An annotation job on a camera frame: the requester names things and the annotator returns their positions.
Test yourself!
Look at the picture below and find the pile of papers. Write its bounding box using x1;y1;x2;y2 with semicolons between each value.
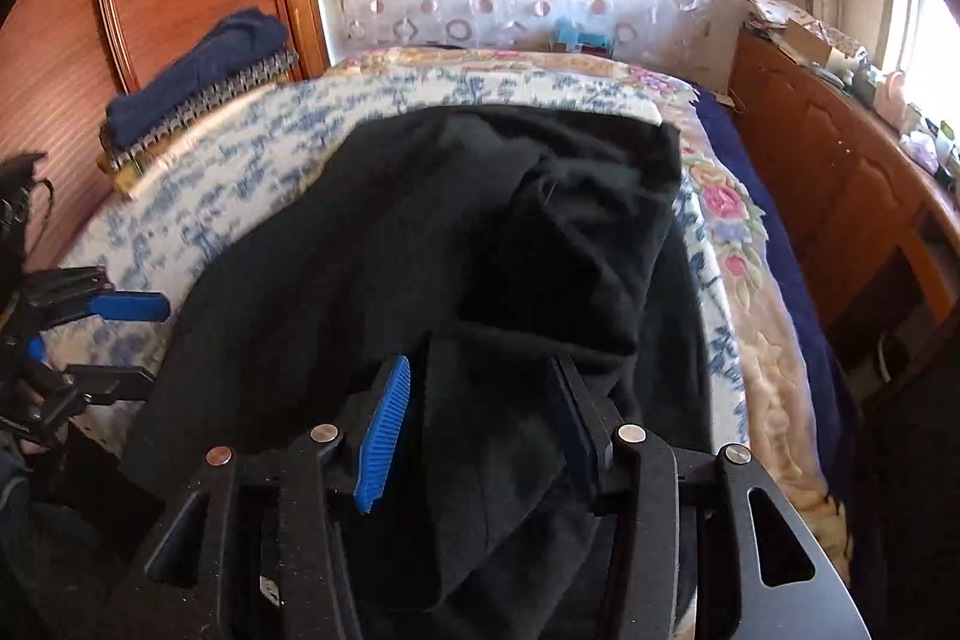
741;0;820;43

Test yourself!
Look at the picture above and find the cardboard box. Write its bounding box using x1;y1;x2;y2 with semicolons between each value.
778;19;835;69

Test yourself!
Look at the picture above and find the wooden cabinet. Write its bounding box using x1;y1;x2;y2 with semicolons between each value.
726;26;960;390

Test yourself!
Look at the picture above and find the pale pink figurine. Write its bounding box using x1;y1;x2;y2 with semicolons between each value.
872;70;910;125

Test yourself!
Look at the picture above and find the navy bed sheet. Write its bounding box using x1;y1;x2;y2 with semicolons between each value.
690;83;867;506

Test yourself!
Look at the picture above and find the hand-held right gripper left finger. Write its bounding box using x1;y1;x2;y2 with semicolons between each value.
105;353;413;640

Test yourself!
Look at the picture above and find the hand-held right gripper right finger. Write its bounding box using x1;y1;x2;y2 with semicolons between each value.
551;355;872;640

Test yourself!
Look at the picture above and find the blue floral white bedspread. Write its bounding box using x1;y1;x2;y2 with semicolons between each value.
64;61;752;465

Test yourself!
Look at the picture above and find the teal plastic object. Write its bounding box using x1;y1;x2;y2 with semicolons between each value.
550;20;610;58

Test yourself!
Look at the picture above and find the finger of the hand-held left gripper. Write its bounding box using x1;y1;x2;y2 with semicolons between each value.
22;267;172;327
26;338;156;431

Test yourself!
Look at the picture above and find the navy patterned cloth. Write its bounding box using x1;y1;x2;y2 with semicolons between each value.
100;47;302;178

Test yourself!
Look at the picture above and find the navy folded cloth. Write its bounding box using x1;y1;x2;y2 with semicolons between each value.
103;7;292;152

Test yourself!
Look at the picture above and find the black t-shirt with white script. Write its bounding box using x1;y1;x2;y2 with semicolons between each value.
124;101;715;640

